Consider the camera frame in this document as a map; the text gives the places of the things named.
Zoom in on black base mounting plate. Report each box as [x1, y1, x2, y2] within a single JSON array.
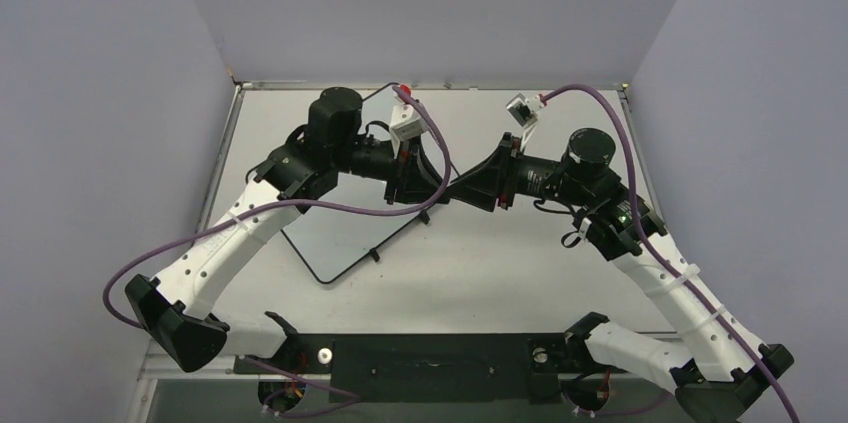
[[234, 333, 606, 404]]

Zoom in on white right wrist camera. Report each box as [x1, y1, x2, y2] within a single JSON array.
[[505, 93, 547, 151]]

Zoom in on white whiteboard black frame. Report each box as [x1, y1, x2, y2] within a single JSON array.
[[252, 82, 454, 284]]

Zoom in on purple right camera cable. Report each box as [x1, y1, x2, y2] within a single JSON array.
[[539, 83, 802, 423]]

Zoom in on purple camera cable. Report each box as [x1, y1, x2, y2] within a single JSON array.
[[102, 83, 453, 331], [539, 83, 802, 423]]

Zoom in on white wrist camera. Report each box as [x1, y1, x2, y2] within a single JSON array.
[[505, 93, 547, 151], [388, 104, 428, 142]]

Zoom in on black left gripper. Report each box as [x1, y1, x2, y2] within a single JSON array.
[[333, 134, 450, 206]]

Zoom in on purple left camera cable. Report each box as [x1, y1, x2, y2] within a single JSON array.
[[102, 83, 453, 331]]

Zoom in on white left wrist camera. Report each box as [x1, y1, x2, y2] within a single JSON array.
[[388, 104, 428, 142]]

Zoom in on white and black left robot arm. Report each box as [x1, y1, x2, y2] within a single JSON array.
[[125, 86, 450, 373]]

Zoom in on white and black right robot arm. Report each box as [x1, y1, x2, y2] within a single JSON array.
[[447, 128, 794, 422]]

